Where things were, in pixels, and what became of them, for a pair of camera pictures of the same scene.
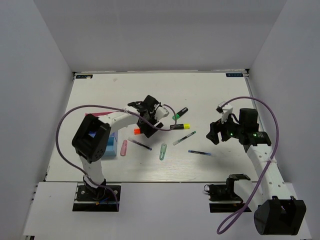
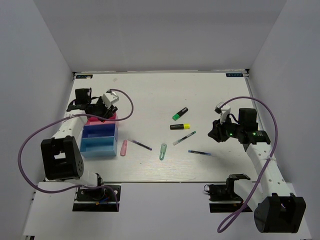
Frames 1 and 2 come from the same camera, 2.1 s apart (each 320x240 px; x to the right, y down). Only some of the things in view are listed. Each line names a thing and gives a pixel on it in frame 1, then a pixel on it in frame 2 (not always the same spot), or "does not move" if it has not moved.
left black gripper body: (151, 120) to (99, 109)
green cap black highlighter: (180, 113) does not move
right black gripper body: (229, 129) does not move
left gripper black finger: (148, 130) to (111, 112)
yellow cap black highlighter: (181, 126) does not move
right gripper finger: (215, 127) does not move
